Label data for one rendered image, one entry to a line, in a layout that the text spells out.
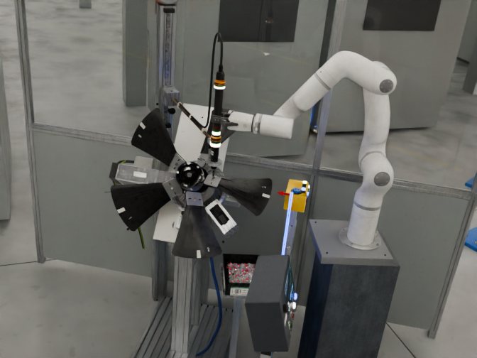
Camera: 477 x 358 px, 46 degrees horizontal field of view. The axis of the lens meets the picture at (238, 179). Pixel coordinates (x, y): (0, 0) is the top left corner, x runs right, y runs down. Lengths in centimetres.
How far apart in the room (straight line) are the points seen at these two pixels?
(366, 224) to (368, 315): 44
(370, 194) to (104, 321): 183
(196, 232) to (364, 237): 74
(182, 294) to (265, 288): 124
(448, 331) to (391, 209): 98
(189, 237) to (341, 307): 76
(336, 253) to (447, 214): 98
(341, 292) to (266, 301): 92
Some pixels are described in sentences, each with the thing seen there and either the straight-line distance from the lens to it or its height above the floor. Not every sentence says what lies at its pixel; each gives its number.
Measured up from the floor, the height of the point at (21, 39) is 150.
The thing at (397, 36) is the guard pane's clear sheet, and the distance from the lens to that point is 296.
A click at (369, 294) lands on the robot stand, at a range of 264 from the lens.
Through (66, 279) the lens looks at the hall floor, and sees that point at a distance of 389.
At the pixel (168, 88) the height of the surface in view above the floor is 140.
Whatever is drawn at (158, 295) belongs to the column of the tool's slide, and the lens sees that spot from 365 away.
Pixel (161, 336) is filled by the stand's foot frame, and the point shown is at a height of 8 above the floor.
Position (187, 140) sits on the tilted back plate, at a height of 122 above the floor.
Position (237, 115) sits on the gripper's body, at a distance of 235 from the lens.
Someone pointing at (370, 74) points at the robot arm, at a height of 175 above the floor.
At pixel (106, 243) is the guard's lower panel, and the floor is 25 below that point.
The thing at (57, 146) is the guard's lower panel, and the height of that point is 88.
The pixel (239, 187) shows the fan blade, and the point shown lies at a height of 118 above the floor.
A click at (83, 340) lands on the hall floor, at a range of 344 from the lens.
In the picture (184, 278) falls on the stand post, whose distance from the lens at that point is 291.
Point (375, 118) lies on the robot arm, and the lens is 234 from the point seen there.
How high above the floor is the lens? 231
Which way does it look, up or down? 27 degrees down
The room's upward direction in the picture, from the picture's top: 5 degrees clockwise
